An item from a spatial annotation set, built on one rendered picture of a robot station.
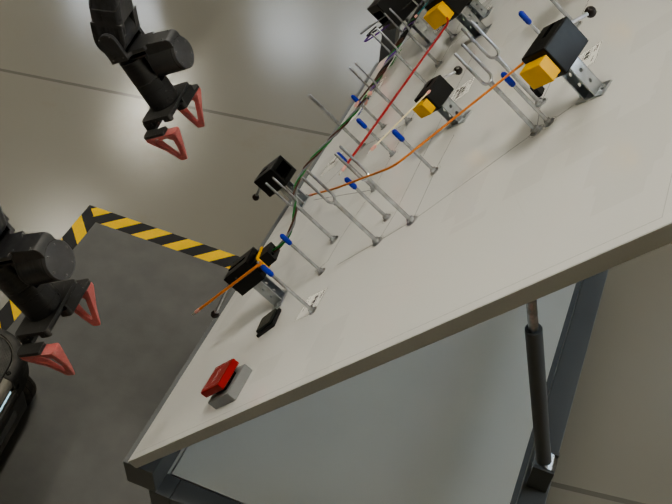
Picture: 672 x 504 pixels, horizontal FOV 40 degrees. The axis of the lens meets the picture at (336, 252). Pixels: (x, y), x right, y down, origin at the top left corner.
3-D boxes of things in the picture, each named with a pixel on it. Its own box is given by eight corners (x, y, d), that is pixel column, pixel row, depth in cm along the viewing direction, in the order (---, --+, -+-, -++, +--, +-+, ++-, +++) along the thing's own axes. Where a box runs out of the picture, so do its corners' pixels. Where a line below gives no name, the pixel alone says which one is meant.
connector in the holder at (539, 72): (561, 70, 103) (546, 53, 103) (554, 81, 103) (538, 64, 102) (540, 79, 107) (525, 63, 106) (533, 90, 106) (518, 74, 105)
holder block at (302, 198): (282, 213, 190) (246, 180, 187) (317, 188, 181) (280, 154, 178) (273, 227, 187) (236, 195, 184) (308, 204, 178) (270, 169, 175)
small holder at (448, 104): (490, 85, 141) (458, 51, 139) (460, 127, 138) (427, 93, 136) (472, 93, 145) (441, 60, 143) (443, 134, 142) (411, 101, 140)
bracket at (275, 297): (279, 294, 149) (256, 274, 148) (289, 287, 148) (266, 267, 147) (271, 312, 146) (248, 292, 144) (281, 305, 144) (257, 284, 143)
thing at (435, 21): (454, 13, 162) (442, 0, 161) (449, 20, 161) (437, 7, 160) (440, 22, 166) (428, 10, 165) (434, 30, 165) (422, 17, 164)
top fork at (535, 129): (536, 135, 112) (457, 52, 108) (528, 138, 114) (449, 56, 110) (545, 123, 112) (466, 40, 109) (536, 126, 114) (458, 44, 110)
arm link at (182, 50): (113, 11, 164) (93, 38, 158) (165, -8, 158) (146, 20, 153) (151, 65, 171) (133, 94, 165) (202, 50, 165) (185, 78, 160)
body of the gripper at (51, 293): (83, 286, 140) (53, 252, 136) (53, 339, 133) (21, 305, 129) (51, 292, 143) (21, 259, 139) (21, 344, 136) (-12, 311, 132)
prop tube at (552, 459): (531, 477, 135) (517, 334, 115) (535, 461, 137) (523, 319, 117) (553, 482, 134) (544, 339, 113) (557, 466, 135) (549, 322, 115)
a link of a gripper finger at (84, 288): (119, 311, 146) (84, 271, 140) (101, 347, 141) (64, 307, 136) (87, 316, 149) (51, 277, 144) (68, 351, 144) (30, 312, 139)
